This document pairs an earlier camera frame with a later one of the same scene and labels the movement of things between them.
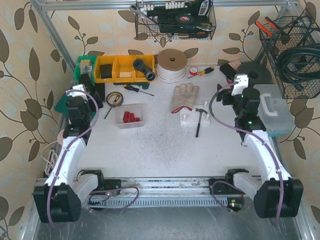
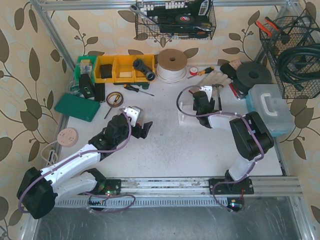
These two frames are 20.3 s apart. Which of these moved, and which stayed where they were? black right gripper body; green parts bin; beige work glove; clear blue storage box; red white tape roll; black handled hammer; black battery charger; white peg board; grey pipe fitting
Moved: black handled hammer; beige work glove; black right gripper body
Stayed: red white tape roll; white peg board; green parts bin; clear blue storage box; black battery charger; grey pipe fitting
